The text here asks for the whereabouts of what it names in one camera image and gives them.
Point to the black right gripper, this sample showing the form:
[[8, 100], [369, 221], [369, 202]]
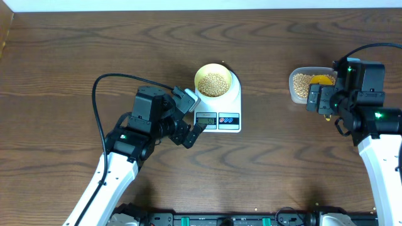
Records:
[[325, 91]]

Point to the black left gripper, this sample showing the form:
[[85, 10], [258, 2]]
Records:
[[178, 135]]

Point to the yellow measuring scoop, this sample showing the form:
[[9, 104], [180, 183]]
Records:
[[321, 79]]

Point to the yellow plastic bowl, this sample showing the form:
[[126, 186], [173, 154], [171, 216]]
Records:
[[212, 68]]

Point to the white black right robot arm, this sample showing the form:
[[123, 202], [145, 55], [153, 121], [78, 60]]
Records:
[[356, 99]]

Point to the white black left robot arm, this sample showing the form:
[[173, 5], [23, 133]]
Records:
[[155, 115]]

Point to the white digital kitchen scale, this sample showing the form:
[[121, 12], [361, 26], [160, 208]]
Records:
[[223, 113]]

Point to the soybeans in bowl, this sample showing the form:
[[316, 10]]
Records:
[[213, 85]]

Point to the clear plastic soybean container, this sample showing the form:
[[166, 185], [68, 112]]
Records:
[[300, 78]]

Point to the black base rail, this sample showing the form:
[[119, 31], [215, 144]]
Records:
[[128, 214]]

